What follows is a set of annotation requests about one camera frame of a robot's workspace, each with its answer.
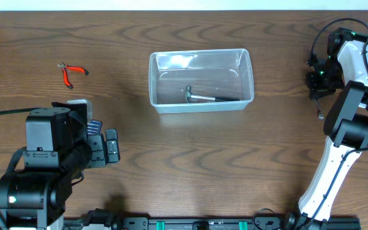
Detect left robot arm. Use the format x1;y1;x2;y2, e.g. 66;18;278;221
0;99;121;229

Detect clear plastic container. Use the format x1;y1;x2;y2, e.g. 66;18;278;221
148;49;254;114

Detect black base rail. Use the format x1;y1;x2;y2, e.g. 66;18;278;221
62;209;362;230

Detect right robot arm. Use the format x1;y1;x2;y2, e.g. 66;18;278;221
282;27;368;229

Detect silver offset wrench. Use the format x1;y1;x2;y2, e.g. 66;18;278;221
313;99;324;120

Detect claw hammer black handle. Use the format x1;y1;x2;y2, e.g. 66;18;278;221
185;86;239;104

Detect blue screwdriver bit case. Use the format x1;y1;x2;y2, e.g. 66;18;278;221
87;120;102;135

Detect red handled pliers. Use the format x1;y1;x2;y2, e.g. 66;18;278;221
57;61;89;90

